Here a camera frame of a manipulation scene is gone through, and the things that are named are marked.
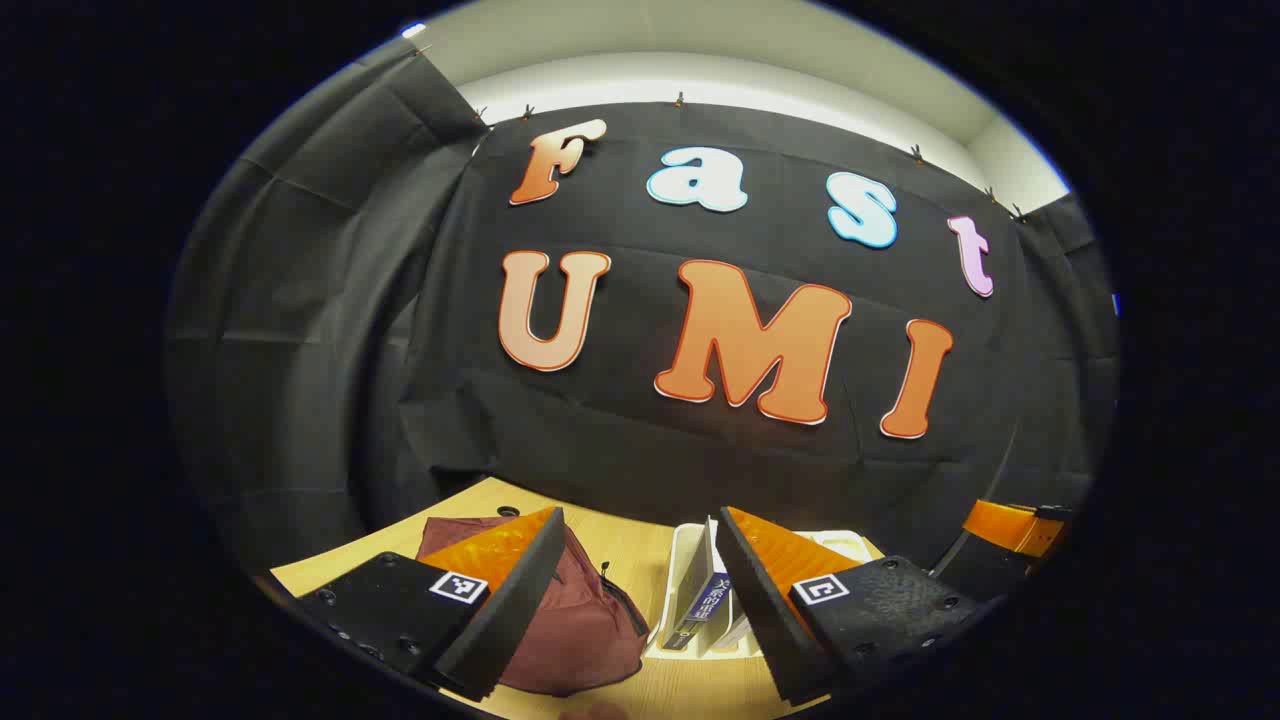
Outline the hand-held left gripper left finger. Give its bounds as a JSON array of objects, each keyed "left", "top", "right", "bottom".
[{"left": 298, "top": 506, "right": 567, "bottom": 703}]

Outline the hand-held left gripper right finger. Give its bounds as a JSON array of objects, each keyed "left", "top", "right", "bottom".
[{"left": 717, "top": 506, "right": 1001, "bottom": 707}]

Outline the blue cover book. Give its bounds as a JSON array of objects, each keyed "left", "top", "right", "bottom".
[{"left": 662, "top": 515, "right": 736, "bottom": 651}]

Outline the maroon schoolbag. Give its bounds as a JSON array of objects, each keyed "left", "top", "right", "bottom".
[{"left": 415, "top": 512, "right": 651, "bottom": 698}]

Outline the white bookshelf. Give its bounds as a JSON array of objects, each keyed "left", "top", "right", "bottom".
[{"left": 642, "top": 520, "right": 886, "bottom": 661}]

